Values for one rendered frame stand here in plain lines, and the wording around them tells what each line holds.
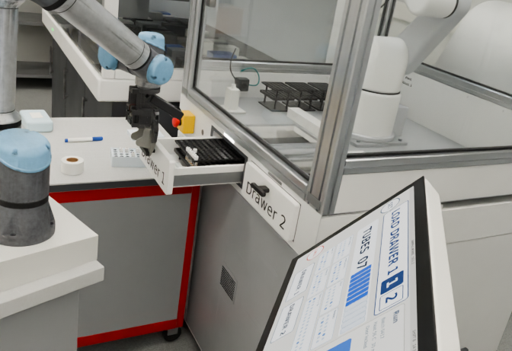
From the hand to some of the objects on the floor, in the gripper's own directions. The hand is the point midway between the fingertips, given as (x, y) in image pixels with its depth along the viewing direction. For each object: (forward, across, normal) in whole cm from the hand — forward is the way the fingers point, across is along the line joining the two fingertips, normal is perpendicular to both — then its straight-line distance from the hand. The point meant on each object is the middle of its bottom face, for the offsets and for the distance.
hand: (149, 149), depth 166 cm
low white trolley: (+90, -41, -5) cm, 99 cm away
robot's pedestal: (+90, +29, -39) cm, 103 cm away
